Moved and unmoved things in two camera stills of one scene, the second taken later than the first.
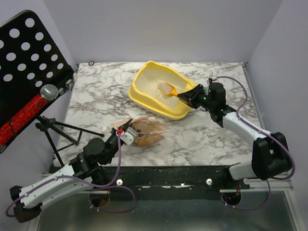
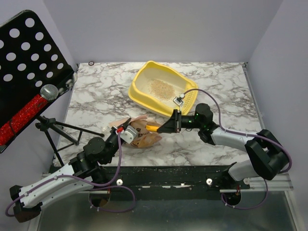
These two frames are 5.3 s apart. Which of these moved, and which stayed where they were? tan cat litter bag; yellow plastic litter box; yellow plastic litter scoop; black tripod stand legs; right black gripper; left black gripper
Moved: yellow plastic litter scoop; right black gripper
Stayed: tan cat litter bag; black tripod stand legs; left black gripper; yellow plastic litter box
